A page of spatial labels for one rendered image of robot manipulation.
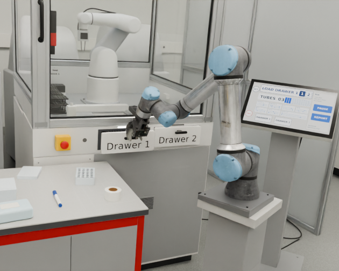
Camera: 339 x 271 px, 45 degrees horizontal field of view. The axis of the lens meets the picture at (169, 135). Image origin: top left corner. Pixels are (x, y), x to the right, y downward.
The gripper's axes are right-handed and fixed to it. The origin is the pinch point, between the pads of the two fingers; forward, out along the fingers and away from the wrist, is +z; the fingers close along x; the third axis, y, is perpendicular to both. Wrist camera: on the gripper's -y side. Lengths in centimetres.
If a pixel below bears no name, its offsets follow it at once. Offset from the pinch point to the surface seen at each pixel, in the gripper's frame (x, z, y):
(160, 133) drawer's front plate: 20.0, 6.7, -6.6
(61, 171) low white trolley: -35.4, 12.1, 9.8
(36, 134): -45.3, 6.3, -9.0
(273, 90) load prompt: 88, -18, -15
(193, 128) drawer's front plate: 41.2, 5.4, -7.5
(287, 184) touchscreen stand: 96, 16, 29
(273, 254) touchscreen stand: 95, 56, 56
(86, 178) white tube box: -28.3, -1.4, 23.2
